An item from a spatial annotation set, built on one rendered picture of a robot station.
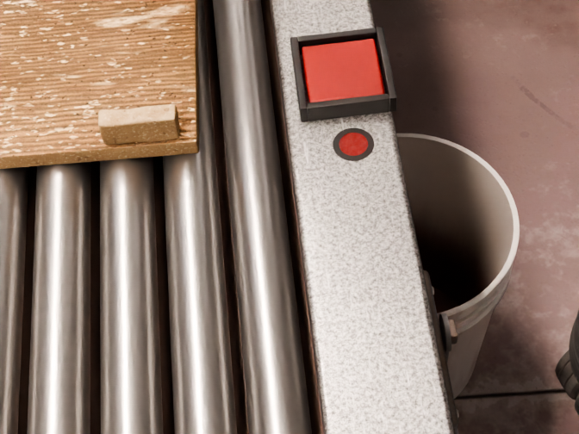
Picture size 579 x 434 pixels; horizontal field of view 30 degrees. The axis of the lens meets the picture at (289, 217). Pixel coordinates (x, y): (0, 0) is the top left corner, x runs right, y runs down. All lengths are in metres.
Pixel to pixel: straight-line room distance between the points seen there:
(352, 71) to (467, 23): 1.33
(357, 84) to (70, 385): 0.32
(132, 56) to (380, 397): 0.35
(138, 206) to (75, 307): 0.09
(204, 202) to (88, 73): 0.15
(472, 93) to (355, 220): 1.29
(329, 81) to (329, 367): 0.24
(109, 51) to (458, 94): 1.25
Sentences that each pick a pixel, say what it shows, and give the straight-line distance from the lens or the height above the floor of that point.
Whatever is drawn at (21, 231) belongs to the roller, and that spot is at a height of 0.90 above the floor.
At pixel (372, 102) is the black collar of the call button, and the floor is 0.93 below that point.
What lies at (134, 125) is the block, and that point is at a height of 0.96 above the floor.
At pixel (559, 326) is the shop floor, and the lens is 1.81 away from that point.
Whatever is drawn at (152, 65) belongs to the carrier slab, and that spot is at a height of 0.94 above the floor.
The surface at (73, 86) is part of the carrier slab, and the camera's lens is 0.88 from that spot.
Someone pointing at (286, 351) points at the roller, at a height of 0.92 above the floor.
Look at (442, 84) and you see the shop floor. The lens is 2.08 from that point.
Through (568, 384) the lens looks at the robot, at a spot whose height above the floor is 0.08.
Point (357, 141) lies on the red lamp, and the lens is 0.84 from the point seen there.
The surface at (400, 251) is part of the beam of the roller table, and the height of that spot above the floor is 0.92.
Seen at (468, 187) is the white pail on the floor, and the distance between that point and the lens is 1.57.
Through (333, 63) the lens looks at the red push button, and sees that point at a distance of 0.87.
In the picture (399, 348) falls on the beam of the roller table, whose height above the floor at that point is 0.91.
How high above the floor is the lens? 1.58
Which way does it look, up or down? 57 degrees down
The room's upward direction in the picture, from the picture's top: 6 degrees counter-clockwise
